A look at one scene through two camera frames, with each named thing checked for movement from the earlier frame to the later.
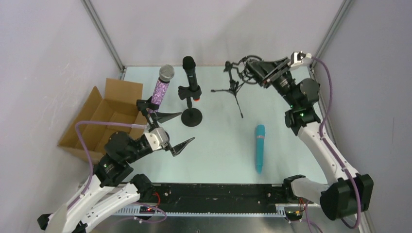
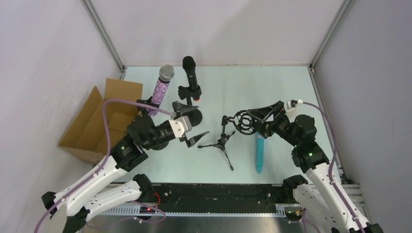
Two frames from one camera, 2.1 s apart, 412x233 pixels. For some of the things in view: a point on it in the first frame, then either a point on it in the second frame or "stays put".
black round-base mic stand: [142, 105] stays put
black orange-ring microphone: [189, 64] stays put
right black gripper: [270, 74] -> [268, 122]
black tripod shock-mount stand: [237, 73] -> [242, 122]
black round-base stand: [191, 116] stays put
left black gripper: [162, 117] -> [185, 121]
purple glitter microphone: [166, 73] stays put
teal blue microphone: [260, 147] stays put
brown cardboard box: [120, 106] stays put
